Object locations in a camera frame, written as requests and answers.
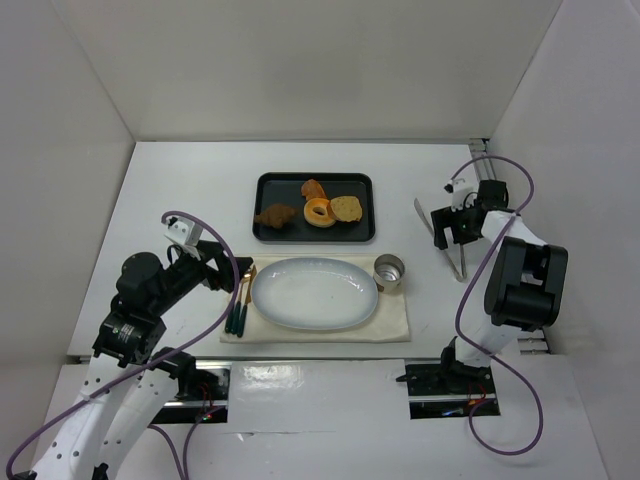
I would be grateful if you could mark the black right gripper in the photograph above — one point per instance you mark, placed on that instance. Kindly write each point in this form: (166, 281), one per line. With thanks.
(445, 226)

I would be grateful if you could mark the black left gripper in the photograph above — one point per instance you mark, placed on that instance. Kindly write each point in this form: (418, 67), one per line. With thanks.
(220, 268)

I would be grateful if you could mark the sliced seeded bread loaf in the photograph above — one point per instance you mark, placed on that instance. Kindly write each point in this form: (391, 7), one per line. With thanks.
(345, 209)

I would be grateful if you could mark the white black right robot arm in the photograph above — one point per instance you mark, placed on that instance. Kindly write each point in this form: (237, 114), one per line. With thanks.
(523, 292)

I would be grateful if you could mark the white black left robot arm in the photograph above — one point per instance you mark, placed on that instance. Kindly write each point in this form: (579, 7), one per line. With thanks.
(129, 378)

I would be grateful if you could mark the brown chocolate croissant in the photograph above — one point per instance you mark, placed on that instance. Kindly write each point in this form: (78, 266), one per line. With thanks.
(276, 216)

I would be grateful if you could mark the steel cup with cream sleeve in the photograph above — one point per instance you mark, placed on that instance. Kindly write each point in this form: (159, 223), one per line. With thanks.
(388, 272)

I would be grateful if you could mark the pale blue oval plate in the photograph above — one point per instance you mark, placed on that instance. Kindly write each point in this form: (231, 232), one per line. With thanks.
(314, 293)

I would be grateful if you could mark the black baking tray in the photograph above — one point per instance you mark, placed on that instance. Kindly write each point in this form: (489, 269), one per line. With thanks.
(285, 188)

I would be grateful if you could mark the orange glazed bagel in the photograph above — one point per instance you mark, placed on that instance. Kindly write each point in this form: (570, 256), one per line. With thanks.
(316, 213)

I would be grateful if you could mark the orange-brown pastry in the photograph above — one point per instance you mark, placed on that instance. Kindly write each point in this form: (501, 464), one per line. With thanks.
(312, 189)

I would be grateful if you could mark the cream cloth placemat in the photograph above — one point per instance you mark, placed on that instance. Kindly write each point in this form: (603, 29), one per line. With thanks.
(388, 323)

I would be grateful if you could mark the gold knife green handle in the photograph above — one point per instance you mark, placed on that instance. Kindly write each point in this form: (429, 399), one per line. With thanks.
(241, 316)

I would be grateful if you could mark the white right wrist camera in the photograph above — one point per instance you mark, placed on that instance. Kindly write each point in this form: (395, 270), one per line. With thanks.
(462, 193)

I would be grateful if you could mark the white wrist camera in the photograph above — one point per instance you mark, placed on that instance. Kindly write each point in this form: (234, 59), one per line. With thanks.
(462, 193)
(183, 232)

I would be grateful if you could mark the gold fork green handle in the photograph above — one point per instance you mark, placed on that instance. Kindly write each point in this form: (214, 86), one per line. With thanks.
(233, 329)

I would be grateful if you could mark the gold spoon green handle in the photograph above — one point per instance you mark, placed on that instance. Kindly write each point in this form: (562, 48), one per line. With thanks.
(230, 319)

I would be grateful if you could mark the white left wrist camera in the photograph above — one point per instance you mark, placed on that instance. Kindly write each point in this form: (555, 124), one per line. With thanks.
(183, 232)

